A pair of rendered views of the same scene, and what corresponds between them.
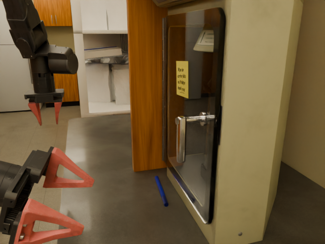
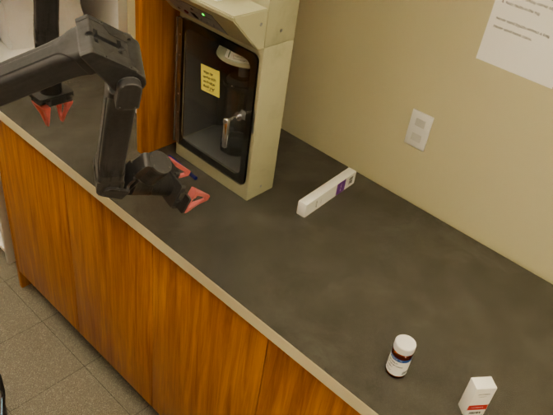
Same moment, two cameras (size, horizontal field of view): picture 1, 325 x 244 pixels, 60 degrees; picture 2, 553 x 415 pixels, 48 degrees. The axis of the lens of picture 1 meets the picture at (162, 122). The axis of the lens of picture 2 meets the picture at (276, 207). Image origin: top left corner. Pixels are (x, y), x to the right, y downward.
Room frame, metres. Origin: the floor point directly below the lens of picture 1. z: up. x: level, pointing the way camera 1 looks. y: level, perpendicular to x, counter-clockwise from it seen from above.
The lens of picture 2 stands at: (-0.77, 0.68, 2.01)
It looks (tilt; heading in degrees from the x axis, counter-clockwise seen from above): 37 degrees down; 324
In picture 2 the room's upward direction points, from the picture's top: 9 degrees clockwise
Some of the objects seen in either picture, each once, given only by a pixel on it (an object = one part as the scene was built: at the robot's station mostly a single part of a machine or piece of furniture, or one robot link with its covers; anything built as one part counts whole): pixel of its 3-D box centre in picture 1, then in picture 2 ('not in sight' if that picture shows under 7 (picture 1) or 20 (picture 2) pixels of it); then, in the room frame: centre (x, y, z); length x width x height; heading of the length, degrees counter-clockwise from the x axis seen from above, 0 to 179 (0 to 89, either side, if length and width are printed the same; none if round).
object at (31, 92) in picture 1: (44, 84); (50, 85); (0.80, 0.34, 1.21); 0.10 x 0.07 x 0.07; 106
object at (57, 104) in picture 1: (50, 109); (56, 107); (0.80, 0.33, 1.14); 0.07 x 0.07 x 0.09; 16
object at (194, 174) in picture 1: (184, 109); (212, 103); (0.60, -0.05, 1.19); 0.30 x 0.01 x 0.40; 16
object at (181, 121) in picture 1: (189, 137); (230, 130); (0.49, -0.05, 1.17); 0.05 x 0.03 x 0.10; 106
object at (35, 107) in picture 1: (43, 109); (49, 109); (0.80, 0.35, 1.14); 0.07 x 0.07 x 0.09; 16
